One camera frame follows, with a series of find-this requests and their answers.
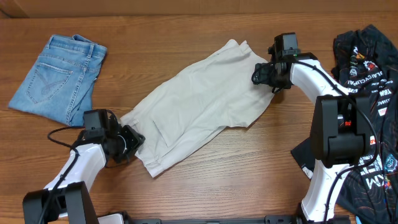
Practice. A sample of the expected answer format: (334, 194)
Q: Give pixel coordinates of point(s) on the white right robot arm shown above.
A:
(340, 133)

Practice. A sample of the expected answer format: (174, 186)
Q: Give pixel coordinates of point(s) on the black printed cycling jersey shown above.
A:
(366, 62)

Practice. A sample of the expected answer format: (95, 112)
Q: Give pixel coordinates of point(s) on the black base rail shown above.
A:
(217, 220)

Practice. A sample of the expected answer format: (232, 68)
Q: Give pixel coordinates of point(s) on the beige cotton shorts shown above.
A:
(184, 113)

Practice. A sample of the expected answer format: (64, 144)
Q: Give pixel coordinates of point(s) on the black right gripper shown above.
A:
(260, 78)

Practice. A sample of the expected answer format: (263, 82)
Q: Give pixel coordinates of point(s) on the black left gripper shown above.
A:
(134, 142)

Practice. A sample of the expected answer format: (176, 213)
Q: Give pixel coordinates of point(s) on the folded blue denim jeans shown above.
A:
(60, 84)

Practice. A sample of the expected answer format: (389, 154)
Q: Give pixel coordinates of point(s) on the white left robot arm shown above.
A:
(100, 140)

